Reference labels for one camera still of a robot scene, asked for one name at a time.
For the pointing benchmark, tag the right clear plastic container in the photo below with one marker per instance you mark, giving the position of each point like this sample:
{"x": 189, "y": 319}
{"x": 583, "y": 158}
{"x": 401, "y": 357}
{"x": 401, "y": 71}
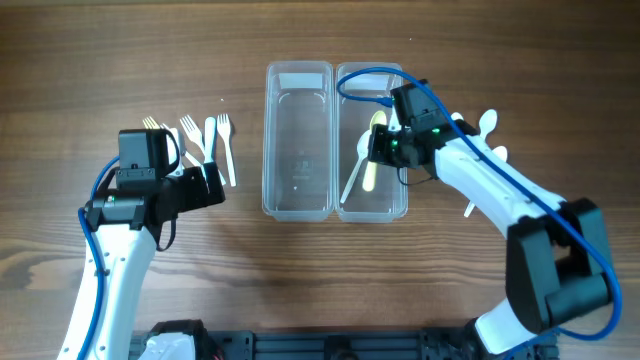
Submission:
{"x": 389, "y": 198}

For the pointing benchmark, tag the light blue plastic fork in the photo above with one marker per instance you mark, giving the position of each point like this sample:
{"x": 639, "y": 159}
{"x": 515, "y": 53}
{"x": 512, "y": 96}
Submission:
{"x": 209, "y": 137}

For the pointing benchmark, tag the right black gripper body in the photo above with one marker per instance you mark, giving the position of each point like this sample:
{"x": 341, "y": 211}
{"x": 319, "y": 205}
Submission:
{"x": 377, "y": 146}

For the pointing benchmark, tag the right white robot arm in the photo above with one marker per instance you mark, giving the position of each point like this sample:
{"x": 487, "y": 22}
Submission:
{"x": 558, "y": 260}

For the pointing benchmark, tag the clear plastic container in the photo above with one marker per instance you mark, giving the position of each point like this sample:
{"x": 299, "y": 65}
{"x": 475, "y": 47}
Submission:
{"x": 298, "y": 144}
{"x": 389, "y": 198}

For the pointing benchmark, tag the black aluminium base frame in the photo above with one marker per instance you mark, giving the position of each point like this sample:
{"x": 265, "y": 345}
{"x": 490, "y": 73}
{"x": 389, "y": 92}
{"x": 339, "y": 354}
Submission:
{"x": 426, "y": 344}

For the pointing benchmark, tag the left clear plastic container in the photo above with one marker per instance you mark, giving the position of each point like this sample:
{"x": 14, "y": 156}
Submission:
{"x": 298, "y": 144}

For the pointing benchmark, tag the white plastic spoon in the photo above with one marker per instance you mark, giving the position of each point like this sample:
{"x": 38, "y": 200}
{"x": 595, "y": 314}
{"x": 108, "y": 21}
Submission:
{"x": 456, "y": 116}
{"x": 362, "y": 153}
{"x": 487, "y": 124}

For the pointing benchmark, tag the white plastic fork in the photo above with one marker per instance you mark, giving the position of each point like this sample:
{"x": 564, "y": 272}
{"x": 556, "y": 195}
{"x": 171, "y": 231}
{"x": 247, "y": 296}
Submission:
{"x": 193, "y": 132}
{"x": 184, "y": 152}
{"x": 224, "y": 129}

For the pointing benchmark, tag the yellow plastic fork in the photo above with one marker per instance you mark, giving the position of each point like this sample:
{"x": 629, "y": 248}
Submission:
{"x": 150, "y": 123}

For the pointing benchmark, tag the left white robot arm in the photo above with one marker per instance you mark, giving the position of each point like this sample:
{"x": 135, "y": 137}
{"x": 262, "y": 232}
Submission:
{"x": 132, "y": 198}

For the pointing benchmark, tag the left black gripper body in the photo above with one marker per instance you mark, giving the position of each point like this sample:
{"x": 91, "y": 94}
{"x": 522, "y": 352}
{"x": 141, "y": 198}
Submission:
{"x": 211, "y": 183}

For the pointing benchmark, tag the yellow plastic spoon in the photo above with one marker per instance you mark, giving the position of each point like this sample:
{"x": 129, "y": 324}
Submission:
{"x": 369, "y": 179}

